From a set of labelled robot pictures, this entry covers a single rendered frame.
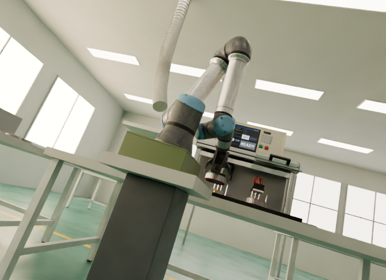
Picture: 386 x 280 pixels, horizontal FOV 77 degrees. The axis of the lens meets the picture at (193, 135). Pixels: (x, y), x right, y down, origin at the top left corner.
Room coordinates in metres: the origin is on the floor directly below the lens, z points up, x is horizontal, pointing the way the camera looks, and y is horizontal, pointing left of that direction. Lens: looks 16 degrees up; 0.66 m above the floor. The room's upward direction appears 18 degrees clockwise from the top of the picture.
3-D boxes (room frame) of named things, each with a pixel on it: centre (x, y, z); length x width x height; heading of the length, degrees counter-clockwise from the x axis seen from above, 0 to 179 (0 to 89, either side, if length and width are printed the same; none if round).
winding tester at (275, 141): (1.75, -0.43, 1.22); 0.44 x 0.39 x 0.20; 77
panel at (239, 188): (1.68, -0.40, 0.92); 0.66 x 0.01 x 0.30; 77
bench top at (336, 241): (1.67, -0.40, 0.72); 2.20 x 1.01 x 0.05; 77
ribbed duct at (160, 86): (2.54, 0.55, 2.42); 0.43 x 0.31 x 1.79; 77
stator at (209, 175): (1.26, -0.18, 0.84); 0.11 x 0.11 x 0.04
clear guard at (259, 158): (1.40, -0.52, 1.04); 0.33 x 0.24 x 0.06; 167
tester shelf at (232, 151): (1.75, -0.42, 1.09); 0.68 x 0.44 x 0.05; 77
